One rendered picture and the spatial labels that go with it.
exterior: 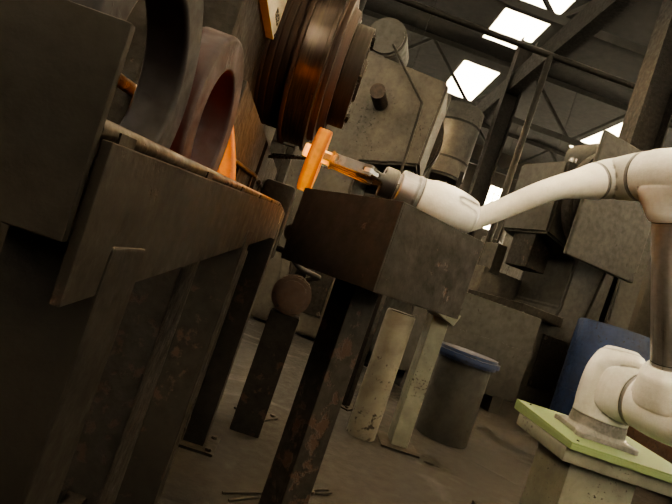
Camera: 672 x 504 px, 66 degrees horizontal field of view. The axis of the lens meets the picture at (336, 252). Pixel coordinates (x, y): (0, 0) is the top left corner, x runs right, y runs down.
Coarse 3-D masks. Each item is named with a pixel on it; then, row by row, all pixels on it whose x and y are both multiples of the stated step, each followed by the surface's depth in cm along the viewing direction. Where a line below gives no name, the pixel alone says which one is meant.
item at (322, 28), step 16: (320, 0) 122; (336, 0) 123; (320, 16) 121; (336, 16) 121; (320, 32) 121; (304, 48) 121; (320, 48) 121; (304, 64) 122; (320, 64) 121; (304, 80) 124; (288, 96) 127; (304, 96) 126; (288, 112) 130; (304, 112) 129; (288, 128) 135; (304, 128) 132; (304, 144) 144
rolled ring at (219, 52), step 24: (216, 48) 45; (240, 48) 52; (216, 72) 46; (240, 72) 55; (192, 96) 43; (216, 96) 56; (192, 120) 44; (216, 120) 58; (192, 144) 46; (216, 144) 58; (216, 168) 60
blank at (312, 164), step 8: (320, 128) 119; (320, 136) 117; (328, 136) 117; (312, 144) 115; (320, 144) 116; (328, 144) 123; (312, 152) 115; (320, 152) 115; (312, 160) 115; (320, 160) 115; (304, 168) 116; (312, 168) 116; (304, 176) 117; (312, 176) 117; (304, 184) 119; (312, 184) 122
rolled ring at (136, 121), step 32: (96, 0) 25; (128, 0) 27; (160, 0) 35; (192, 0) 36; (160, 32) 38; (192, 32) 38; (160, 64) 39; (192, 64) 40; (160, 96) 40; (128, 128) 39; (160, 128) 39
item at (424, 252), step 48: (336, 192) 87; (288, 240) 94; (336, 240) 83; (384, 240) 75; (432, 240) 79; (336, 288) 92; (384, 288) 75; (432, 288) 81; (336, 336) 88; (336, 384) 89; (288, 432) 90; (288, 480) 87
